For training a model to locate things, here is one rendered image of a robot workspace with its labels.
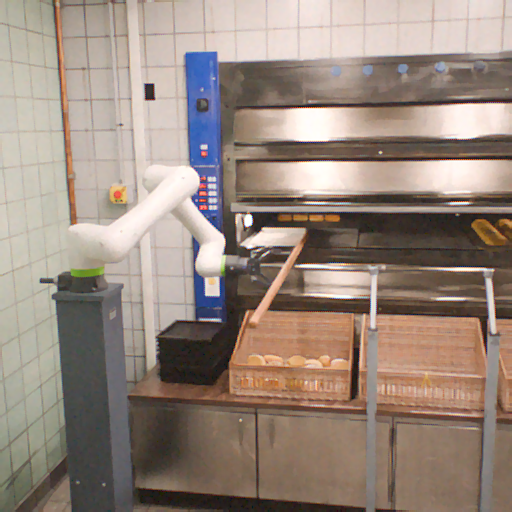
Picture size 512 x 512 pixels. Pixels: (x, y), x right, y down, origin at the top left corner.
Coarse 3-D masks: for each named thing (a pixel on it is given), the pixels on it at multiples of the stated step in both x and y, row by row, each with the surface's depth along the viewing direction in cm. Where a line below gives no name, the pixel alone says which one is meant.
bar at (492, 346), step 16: (368, 272) 295; (384, 272) 294; (400, 272) 292; (416, 272) 291; (432, 272) 289; (448, 272) 288; (464, 272) 287; (480, 272) 286; (368, 336) 277; (496, 336) 267; (368, 352) 278; (496, 352) 269; (368, 368) 280; (496, 368) 270; (368, 384) 281; (496, 384) 271; (368, 400) 283; (496, 400) 273; (368, 416) 284; (368, 432) 285; (368, 448) 287; (368, 464) 288; (368, 480) 290; (368, 496) 291; (480, 496) 284
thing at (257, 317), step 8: (304, 232) 366; (304, 240) 344; (296, 248) 321; (296, 256) 308; (288, 264) 287; (280, 272) 273; (280, 280) 260; (272, 288) 246; (272, 296) 239; (264, 304) 226; (256, 312) 217; (264, 312) 220; (256, 320) 209
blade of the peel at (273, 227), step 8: (272, 224) 413; (280, 224) 413; (288, 224) 412; (296, 224) 411; (304, 224) 411; (312, 224) 410; (320, 224) 410; (328, 224) 409; (336, 224) 408; (344, 224) 408; (352, 224) 407; (280, 232) 385; (288, 232) 384; (296, 232) 383; (312, 232) 381; (320, 232) 380; (328, 232) 380; (336, 232) 379; (344, 232) 378; (352, 232) 377
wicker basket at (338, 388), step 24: (288, 312) 341; (312, 312) 339; (336, 312) 337; (240, 336) 323; (264, 336) 342; (288, 336) 340; (312, 336) 338; (240, 360) 325; (240, 384) 304; (312, 384) 298; (336, 384) 314
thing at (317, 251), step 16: (320, 256) 335; (336, 256) 334; (352, 256) 332; (368, 256) 331; (384, 256) 329; (400, 256) 328; (416, 256) 326; (432, 256) 325; (448, 256) 324; (464, 256) 322; (480, 256) 321; (496, 256) 319
